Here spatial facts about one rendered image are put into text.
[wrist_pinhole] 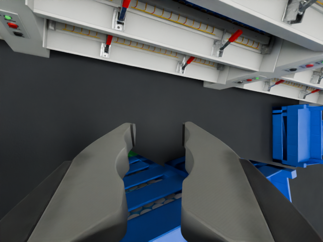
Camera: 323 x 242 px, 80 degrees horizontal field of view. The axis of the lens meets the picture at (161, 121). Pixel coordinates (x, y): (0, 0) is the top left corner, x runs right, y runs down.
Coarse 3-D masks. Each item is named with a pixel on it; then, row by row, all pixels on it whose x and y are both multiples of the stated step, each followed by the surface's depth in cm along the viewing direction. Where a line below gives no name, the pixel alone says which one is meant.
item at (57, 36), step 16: (48, 32) 53; (64, 32) 54; (80, 32) 55; (96, 32) 58; (48, 48) 56; (64, 48) 56; (80, 48) 57; (96, 48) 59; (112, 48) 61; (128, 48) 62; (144, 48) 64; (160, 48) 66; (128, 64) 64; (144, 64) 66; (160, 64) 68; (176, 64) 70; (192, 64) 73; (208, 64) 74; (208, 80) 77; (224, 80) 75
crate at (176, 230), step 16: (160, 208) 25; (176, 208) 25; (128, 224) 23; (144, 224) 23; (160, 224) 22; (176, 224) 21; (128, 240) 20; (144, 240) 20; (160, 240) 26; (176, 240) 27
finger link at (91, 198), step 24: (96, 144) 10; (120, 144) 10; (72, 168) 8; (96, 168) 8; (120, 168) 10; (72, 192) 7; (96, 192) 7; (120, 192) 7; (48, 216) 6; (72, 216) 6; (96, 216) 6; (120, 216) 7; (48, 240) 6; (72, 240) 6; (96, 240) 6; (120, 240) 7
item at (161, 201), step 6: (162, 198) 30; (168, 198) 30; (174, 198) 29; (150, 204) 29; (156, 204) 29; (162, 204) 28; (132, 210) 28; (138, 210) 28; (144, 210) 28; (132, 216) 27
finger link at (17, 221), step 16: (48, 176) 8; (32, 192) 7; (48, 192) 7; (16, 208) 7; (32, 208) 7; (0, 224) 6; (16, 224) 6; (32, 224) 6; (0, 240) 6; (16, 240) 6
